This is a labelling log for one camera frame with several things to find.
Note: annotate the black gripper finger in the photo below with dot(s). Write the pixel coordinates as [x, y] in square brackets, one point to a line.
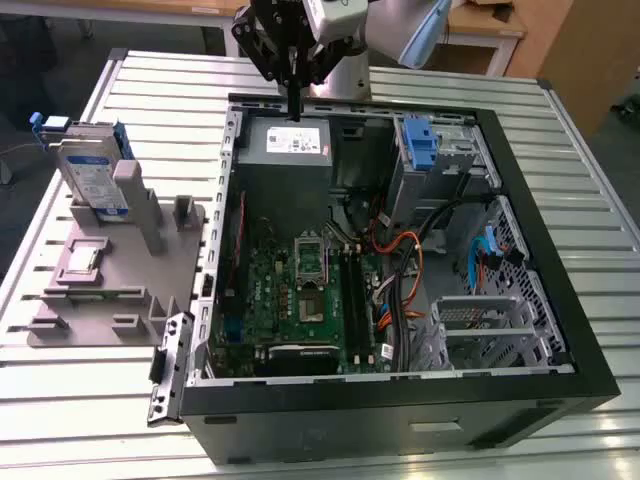
[330, 60]
[257, 45]

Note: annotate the hard disk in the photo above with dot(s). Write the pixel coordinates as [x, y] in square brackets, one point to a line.
[92, 175]

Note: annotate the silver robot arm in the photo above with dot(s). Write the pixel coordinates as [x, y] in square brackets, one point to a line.
[345, 75]

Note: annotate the blue drive cage latch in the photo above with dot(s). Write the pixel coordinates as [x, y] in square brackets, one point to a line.
[419, 142]

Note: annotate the grey power supply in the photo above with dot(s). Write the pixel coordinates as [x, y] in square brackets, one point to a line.
[290, 200]

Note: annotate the black office chair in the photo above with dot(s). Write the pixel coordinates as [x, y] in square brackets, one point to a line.
[25, 90]

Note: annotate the black RAM slot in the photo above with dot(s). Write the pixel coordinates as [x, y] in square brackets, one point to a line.
[361, 305]
[348, 305]

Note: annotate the green motherboard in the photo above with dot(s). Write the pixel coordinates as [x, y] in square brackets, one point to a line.
[270, 300]

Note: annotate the CPU socket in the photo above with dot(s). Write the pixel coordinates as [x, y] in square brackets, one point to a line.
[312, 310]

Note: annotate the brown wooden cabinet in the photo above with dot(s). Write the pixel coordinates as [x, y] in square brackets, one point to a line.
[590, 50]

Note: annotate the grey parts rack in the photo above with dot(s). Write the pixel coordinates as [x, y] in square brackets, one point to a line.
[130, 280]

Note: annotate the silver CPU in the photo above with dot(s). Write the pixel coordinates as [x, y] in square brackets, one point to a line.
[82, 260]

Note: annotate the green RAM stick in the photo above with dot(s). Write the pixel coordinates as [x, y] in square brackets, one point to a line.
[107, 296]

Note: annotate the black graphics card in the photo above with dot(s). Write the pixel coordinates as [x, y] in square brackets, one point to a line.
[300, 357]

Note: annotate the black PC case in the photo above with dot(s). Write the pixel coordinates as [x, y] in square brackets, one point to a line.
[350, 420]

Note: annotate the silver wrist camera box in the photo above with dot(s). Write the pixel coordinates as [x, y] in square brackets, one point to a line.
[335, 17]

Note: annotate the wooden desk white frame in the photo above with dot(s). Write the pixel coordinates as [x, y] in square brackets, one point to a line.
[125, 12]
[500, 37]

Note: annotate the grey metal slot bracket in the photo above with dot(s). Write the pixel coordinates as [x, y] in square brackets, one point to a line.
[172, 370]

